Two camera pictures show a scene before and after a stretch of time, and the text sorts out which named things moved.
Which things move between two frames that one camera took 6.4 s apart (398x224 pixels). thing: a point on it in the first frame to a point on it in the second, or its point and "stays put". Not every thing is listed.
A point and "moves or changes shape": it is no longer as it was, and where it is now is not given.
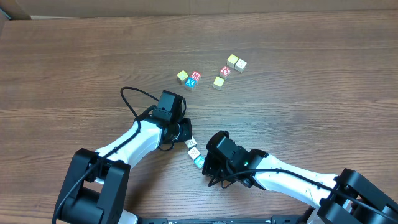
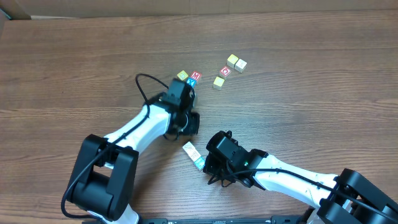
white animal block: x=191 y=143 moves or changes shape
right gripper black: x=210 y=166 stays put
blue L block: x=199 y=161 stays put
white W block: x=194 y=153 stays put
